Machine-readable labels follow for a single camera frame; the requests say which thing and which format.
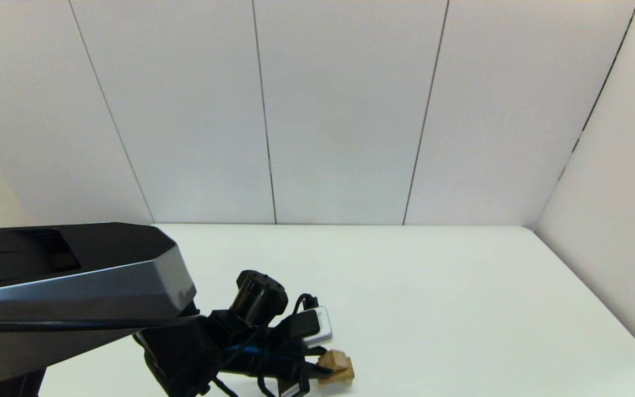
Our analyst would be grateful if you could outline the rectangular wooden building block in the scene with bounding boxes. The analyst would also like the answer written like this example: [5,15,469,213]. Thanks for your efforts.
[319,366,355,387]

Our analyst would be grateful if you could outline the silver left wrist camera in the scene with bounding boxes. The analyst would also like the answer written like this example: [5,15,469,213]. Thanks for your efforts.
[294,305,333,348]

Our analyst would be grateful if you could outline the triangular wooden building block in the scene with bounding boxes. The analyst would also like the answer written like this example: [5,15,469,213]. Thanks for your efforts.
[317,350,352,373]

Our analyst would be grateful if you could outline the thin black left gripper cable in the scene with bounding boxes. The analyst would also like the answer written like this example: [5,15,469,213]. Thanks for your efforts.
[292,293,319,318]

